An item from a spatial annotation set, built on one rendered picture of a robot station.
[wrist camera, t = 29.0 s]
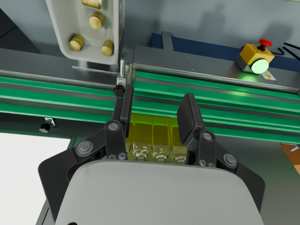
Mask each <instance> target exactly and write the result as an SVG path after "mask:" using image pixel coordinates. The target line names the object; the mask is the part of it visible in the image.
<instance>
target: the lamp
mask: <svg viewBox="0 0 300 225"><path fill-rule="evenodd" d="M268 66H269V64H268V62H267V61H266V59H264V58H259V59H257V60H255V61H254V62H253V63H252V64H251V66H250V67H251V70H252V71H253V72H254V73H258V74H260V73H263V72H265V71H266V70H267V69H268Z"/></svg>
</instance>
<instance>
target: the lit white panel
mask: <svg viewBox="0 0 300 225"><path fill-rule="evenodd" d="M69 142H70V140H67V139H58V138H48V137H34V136H24V135H15V134H4V133H0V225H35V224H36V222H37V219H38V217H39V214H40V212H41V210H42V207H43V205H44V202H45V200H46V196H45V193H44V190H43V187H42V183H41V180H40V177H39V174H38V166H39V164H40V163H41V162H42V161H44V160H45V159H47V158H50V157H52V156H54V155H56V154H58V153H60V152H63V151H65V150H66V149H67V147H68V145H69Z"/></svg>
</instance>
